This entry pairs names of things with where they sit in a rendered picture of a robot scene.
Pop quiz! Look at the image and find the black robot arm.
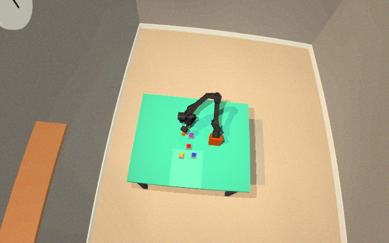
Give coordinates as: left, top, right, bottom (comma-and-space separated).
177, 92, 222, 139

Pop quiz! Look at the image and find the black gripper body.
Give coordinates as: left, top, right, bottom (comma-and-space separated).
181, 118, 196, 133

